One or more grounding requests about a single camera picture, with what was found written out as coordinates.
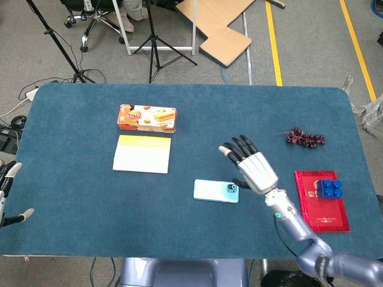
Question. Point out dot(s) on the dark red grape bunch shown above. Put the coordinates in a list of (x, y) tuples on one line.
[(305, 140)]

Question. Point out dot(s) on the blue toy building brick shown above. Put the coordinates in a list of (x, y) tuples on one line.
[(329, 189)]

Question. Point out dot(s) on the office chair base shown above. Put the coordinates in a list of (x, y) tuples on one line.
[(98, 19)]

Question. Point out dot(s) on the seated person grey trousers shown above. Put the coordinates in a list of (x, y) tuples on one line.
[(127, 21)]

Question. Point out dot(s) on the black foot pedal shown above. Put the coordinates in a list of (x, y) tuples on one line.
[(7, 140)]

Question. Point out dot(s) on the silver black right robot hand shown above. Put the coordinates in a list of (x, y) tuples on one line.
[(257, 173)]

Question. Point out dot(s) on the orange biscuit box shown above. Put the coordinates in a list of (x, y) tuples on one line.
[(143, 118)]

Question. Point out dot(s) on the white desk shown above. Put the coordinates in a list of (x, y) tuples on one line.
[(127, 42)]

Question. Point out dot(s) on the black bag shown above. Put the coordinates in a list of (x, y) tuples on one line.
[(287, 279)]

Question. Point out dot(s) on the red hardcover book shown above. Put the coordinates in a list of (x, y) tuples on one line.
[(323, 215)]

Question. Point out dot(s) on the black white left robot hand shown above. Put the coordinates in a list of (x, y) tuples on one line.
[(3, 179)]

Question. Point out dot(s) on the lilac robot torso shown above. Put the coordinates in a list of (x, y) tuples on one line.
[(185, 273)]

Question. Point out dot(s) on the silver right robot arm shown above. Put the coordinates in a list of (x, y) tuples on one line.
[(299, 227)]

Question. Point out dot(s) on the clear plastic bag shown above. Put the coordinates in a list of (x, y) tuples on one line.
[(372, 116)]

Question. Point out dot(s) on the blue table cloth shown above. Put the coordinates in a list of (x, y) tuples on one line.
[(89, 209)]

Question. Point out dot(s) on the white power strip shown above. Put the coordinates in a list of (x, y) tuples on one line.
[(31, 94)]

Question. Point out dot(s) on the black tripod stand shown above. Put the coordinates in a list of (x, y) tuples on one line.
[(154, 45), (57, 39)]

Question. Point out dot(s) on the brown cardboard sheet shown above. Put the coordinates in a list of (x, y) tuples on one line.
[(215, 18)]

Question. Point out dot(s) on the light blue smartphone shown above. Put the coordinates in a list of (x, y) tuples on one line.
[(209, 191)]

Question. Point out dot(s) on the white yellow notebook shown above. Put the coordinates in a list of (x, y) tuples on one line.
[(140, 158)]

